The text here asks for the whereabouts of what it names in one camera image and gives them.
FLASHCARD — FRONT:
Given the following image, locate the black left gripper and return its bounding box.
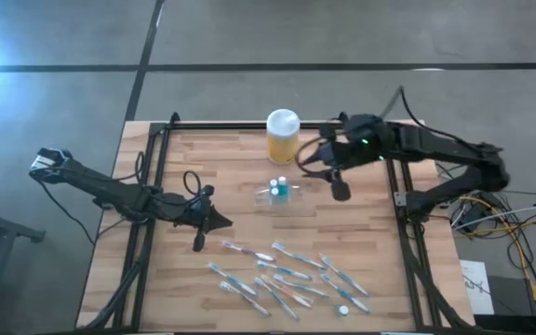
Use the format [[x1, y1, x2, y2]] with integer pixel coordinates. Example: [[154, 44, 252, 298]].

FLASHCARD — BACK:
[[169, 184, 234, 252]]

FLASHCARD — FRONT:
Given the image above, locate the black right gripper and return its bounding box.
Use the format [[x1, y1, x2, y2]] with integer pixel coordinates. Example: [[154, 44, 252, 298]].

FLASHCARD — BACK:
[[316, 114, 390, 202]]

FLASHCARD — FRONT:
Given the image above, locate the orange toothbrush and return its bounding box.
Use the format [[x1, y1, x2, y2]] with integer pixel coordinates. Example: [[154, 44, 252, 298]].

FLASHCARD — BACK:
[[261, 274, 315, 309]]

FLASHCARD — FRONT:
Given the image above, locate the clear acrylic organizer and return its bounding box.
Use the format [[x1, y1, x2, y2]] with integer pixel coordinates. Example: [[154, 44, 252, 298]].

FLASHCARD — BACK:
[[252, 176, 305, 209]]

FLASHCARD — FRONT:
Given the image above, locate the yellow-label wipes canister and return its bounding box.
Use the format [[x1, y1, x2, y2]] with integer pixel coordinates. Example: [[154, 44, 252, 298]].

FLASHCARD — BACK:
[[265, 108, 302, 167]]

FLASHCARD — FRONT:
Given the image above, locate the black power brick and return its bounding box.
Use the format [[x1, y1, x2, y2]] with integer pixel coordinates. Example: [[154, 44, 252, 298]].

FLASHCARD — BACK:
[[462, 203, 489, 225]]

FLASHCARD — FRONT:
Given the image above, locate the white paper sheet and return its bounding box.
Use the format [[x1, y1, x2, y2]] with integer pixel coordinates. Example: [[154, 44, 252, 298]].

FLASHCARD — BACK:
[[459, 259, 496, 315]]

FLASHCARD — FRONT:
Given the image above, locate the dark grey folder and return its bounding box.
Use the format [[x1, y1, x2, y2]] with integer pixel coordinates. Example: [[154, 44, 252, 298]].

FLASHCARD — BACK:
[[486, 274, 536, 317]]

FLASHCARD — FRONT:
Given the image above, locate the black aluminium table frame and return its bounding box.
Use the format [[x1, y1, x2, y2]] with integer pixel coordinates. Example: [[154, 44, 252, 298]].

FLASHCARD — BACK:
[[76, 111, 476, 334]]

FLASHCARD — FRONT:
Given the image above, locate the white cable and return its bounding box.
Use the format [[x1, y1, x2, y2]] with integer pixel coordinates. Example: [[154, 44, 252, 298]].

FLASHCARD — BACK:
[[453, 207, 536, 232]]

